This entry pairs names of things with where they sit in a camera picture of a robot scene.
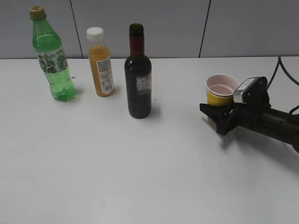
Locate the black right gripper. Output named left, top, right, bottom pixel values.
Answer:
left=199, top=77, right=270, bottom=135

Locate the yellow paper cup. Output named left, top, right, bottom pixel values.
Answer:
left=205, top=74, right=240, bottom=106

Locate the dark red wine bottle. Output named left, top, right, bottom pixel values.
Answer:
left=124, top=23, right=152, bottom=119

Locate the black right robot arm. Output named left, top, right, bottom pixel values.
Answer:
left=199, top=77, right=299, bottom=152

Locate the orange juice bottle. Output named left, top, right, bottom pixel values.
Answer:
left=86, top=27, right=114, bottom=97

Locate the green plastic soda bottle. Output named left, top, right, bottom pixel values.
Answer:
left=29, top=6, right=76, bottom=102

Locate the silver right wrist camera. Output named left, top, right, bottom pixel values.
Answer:
left=233, top=77, right=260, bottom=104

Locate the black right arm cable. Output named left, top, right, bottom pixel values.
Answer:
left=266, top=56, right=299, bottom=115

